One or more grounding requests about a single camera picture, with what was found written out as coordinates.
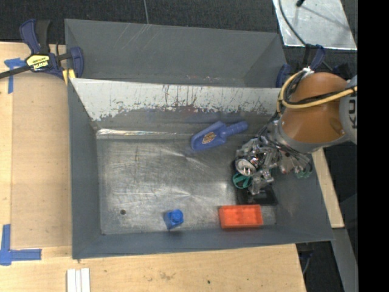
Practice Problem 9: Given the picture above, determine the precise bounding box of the black flat box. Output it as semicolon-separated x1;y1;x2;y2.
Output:
235;159;279;207

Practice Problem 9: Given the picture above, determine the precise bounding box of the orange flat block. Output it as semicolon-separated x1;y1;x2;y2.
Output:
218;204;264;229

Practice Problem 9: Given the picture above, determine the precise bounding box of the blue toy scoop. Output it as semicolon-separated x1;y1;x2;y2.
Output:
190;120;249;153

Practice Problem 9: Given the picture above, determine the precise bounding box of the small blue toy block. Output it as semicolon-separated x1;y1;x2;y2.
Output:
164;209;185;231

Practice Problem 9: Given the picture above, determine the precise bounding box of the grey metal bin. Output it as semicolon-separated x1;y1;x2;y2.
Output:
63;18;336;260

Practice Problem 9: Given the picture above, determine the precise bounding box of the green ring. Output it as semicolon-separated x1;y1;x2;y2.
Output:
232;173;253;190

